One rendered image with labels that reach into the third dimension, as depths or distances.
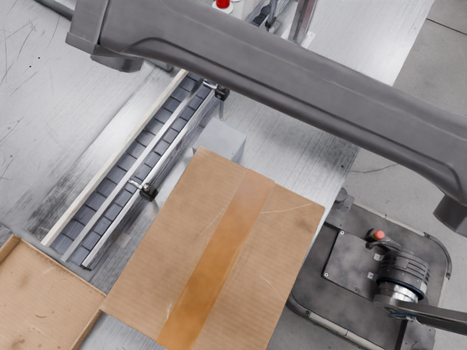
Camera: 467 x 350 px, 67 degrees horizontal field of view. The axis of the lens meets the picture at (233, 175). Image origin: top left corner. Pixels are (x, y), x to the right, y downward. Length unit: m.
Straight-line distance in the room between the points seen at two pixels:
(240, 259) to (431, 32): 2.35
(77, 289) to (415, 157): 0.76
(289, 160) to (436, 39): 1.89
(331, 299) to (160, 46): 1.34
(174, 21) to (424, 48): 2.40
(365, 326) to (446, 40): 1.87
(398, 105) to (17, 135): 0.95
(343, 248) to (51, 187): 1.09
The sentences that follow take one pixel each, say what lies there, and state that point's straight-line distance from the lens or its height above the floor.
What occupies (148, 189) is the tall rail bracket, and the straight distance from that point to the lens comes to 0.74.
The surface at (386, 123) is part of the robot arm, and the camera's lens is 0.26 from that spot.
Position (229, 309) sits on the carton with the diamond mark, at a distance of 0.55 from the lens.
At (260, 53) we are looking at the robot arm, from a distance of 0.25.
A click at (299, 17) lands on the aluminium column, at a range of 1.10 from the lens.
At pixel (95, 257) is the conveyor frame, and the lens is 0.86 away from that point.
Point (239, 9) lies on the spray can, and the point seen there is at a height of 1.01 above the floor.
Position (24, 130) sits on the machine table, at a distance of 1.07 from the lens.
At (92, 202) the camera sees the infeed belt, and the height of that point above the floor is 0.88.
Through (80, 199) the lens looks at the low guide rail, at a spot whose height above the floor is 0.91.
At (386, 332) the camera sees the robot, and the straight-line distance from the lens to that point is 1.59.
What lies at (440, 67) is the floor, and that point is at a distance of 2.57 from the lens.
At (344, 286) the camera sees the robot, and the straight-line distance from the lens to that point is 1.51.
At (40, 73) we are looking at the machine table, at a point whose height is 0.83.
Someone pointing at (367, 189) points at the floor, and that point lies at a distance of 1.95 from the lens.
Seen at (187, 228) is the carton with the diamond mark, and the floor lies 1.12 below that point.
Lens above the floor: 1.67
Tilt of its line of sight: 68 degrees down
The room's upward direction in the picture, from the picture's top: 10 degrees clockwise
